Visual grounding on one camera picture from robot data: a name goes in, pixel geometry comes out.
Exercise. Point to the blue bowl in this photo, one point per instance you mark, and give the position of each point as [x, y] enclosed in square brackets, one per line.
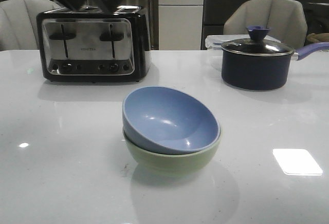
[167, 121]

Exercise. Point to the green bowl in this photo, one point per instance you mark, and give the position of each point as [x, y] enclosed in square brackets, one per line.
[172, 165]

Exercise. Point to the black chrome four-slot toaster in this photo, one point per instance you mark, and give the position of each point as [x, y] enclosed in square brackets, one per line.
[91, 46]

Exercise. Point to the beige armchair left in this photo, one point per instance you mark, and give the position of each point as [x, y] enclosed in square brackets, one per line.
[18, 23]

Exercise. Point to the beige armchair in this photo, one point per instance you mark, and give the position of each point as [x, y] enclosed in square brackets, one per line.
[285, 17]
[18, 23]

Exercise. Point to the white refrigerator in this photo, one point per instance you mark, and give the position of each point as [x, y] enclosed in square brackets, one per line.
[180, 24]

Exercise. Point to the dark kitchen counter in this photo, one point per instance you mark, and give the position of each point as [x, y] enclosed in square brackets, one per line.
[217, 12]

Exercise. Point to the clear plastic container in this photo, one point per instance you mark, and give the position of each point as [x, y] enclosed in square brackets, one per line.
[215, 41]

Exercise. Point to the dark blue saucepan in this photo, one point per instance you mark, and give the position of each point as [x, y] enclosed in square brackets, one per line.
[261, 72]

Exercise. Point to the glass pot lid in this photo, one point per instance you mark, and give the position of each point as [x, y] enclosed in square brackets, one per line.
[256, 44]

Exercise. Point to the beige armchair right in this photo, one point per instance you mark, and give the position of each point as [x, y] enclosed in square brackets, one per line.
[285, 17]

